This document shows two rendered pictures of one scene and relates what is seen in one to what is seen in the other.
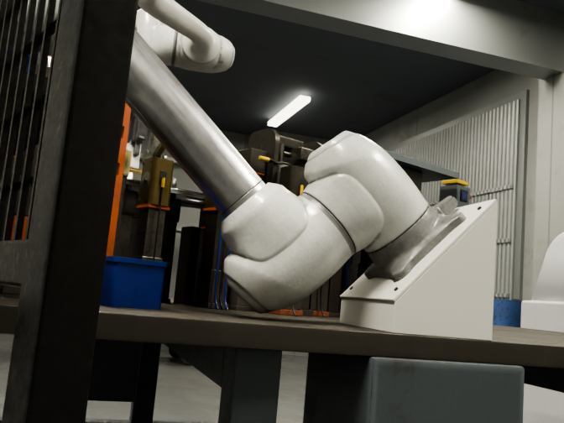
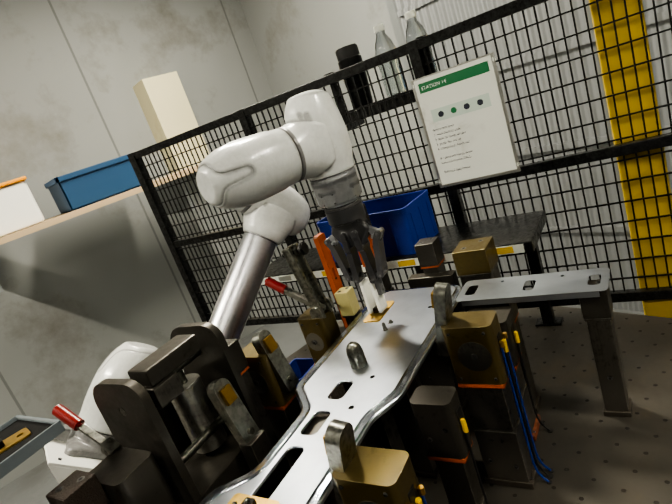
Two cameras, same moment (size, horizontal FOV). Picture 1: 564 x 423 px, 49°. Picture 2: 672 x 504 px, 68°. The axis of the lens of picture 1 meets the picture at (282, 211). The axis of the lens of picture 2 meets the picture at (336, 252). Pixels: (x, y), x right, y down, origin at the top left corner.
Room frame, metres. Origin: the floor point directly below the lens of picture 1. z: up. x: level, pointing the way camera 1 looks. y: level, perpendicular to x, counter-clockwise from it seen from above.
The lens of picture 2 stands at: (2.54, 0.09, 1.46)
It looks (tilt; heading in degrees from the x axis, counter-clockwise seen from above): 16 degrees down; 163
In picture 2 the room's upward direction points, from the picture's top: 19 degrees counter-clockwise
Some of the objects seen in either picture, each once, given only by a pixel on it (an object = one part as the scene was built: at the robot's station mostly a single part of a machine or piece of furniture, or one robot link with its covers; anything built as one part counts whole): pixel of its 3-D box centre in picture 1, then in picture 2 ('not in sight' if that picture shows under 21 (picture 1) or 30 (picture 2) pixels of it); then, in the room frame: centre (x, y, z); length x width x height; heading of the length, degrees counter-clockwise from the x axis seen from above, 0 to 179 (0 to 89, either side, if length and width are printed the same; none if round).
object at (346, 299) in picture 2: (113, 223); (367, 356); (1.49, 0.40, 0.88); 0.04 x 0.04 x 0.37; 37
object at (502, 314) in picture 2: not in sight; (509, 375); (1.76, 0.60, 0.84); 0.12 x 0.07 x 0.28; 37
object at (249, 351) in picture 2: (220, 236); (283, 425); (1.59, 0.15, 0.88); 0.11 x 0.07 x 0.37; 37
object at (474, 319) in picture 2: not in sight; (499, 402); (1.85, 0.51, 0.87); 0.12 x 0.07 x 0.35; 37
